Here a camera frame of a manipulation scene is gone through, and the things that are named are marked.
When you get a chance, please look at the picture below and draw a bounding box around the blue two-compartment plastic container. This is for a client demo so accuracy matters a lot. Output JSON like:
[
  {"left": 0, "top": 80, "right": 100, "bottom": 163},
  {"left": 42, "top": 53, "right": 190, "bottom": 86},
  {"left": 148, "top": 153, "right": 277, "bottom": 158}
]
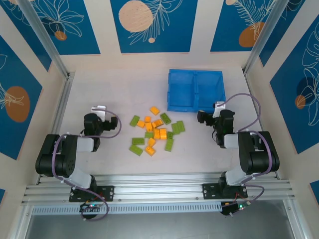
[{"left": 166, "top": 69, "right": 227, "bottom": 113}]

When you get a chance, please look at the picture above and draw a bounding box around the grey metal sheet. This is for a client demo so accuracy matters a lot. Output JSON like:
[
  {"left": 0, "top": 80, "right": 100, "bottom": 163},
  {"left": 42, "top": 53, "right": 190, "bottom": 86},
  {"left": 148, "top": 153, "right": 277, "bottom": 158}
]
[{"left": 23, "top": 200, "right": 296, "bottom": 239}]

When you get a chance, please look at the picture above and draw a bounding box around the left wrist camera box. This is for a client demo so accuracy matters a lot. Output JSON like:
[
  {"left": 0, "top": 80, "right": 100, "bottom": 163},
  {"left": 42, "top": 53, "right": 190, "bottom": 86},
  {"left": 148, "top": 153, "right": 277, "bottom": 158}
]
[{"left": 91, "top": 105, "right": 107, "bottom": 117}]

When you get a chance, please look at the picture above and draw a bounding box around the aluminium side rail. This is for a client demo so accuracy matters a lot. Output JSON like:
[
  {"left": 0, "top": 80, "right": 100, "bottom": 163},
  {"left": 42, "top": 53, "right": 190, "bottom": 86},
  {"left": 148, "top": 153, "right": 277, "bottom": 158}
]
[
  {"left": 37, "top": 72, "right": 76, "bottom": 185},
  {"left": 244, "top": 71, "right": 280, "bottom": 179}
]

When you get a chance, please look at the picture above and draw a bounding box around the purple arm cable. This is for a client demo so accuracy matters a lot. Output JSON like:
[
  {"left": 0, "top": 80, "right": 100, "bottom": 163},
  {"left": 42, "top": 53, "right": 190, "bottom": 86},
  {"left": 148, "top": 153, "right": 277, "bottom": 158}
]
[
  {"left": 51, "top": 106, "right": 123, "bottom": 221},
  {"left": 216, "top": 93, "right": 274, "bottom": 206}
]

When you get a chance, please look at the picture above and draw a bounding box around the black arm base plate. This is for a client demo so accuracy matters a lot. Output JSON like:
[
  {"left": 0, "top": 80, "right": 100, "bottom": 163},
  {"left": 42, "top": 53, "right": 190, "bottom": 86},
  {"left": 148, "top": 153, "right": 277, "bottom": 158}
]
[
  {"left": 69, "top": 185, "right": 115, "bottom": 202},
  {"left": 202, "top": 183, "right": 249, "bottom": 200}
]

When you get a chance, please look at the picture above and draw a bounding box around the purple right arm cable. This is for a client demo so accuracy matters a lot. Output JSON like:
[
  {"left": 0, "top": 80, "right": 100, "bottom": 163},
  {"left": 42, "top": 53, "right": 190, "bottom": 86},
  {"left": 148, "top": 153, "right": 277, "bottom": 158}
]
[{"left": 216, "top": 93, "right": 274, "bottom": 206}]

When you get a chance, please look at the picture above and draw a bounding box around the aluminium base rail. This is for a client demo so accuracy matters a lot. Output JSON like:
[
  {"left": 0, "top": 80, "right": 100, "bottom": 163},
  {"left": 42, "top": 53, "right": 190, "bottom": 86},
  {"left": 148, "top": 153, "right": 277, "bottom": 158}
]
[{"left": 21, "top": 173, "right": 297, "bottom": 205}]

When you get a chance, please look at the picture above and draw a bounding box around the aluminium frame post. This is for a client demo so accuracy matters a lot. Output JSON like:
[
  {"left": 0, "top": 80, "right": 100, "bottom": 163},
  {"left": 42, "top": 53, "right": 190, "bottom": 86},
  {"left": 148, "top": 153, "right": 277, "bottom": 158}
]
[
  {"left": 18, "top": 0, "right": 70, "bottom": 78},
  {"left": 243, "top": 0, "right": 292, "bottom": 75}
]

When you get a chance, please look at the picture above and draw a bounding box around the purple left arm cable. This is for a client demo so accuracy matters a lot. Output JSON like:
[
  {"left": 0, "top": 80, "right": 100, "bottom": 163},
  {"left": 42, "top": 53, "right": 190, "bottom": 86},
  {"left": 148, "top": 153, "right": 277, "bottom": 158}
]
[{"left": 51, "top": 106, "right": 123, "bottom": 221}]

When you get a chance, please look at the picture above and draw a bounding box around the grey slotted cable duct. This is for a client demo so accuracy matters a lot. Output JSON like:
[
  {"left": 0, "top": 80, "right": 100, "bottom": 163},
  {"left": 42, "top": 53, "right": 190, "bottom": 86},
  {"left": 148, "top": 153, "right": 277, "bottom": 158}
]
[{"left": 31, "top": 203, "right": 222, "bottom": 215}]

